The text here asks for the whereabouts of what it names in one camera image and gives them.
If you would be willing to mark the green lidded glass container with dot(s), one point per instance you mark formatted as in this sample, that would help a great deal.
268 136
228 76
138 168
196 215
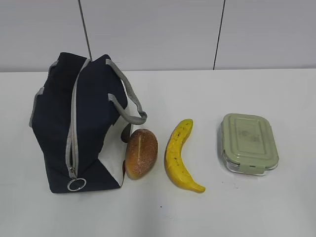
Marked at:
248 145

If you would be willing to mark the yellow banana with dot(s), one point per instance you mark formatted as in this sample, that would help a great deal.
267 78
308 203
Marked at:
173 163

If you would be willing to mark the navy and white lunch bag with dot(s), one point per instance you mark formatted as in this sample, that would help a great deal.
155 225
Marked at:
82 118

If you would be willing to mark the brown bread roll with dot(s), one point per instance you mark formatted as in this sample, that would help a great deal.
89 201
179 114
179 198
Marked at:
141 153

